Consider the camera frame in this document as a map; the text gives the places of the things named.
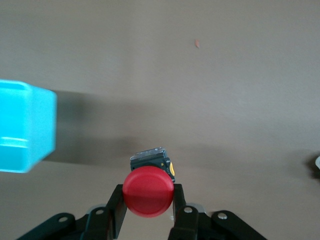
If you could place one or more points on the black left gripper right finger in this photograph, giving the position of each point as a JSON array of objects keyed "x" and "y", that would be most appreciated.
[{"x": 190, "y": 220}]

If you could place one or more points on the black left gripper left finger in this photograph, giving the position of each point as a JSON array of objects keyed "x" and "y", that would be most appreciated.
[{"x": 100, "y": 220}]

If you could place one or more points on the red emergency stop button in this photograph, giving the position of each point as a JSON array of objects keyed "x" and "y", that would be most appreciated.
[{"x": 147, "y": 195}]

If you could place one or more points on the turquoise plastic bin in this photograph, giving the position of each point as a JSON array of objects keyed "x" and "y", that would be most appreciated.
[{"x": 25, "y": 125}]

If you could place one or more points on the white PVC valve fitting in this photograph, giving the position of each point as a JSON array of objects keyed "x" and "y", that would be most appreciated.
[{"x": 318, "y": 163}]

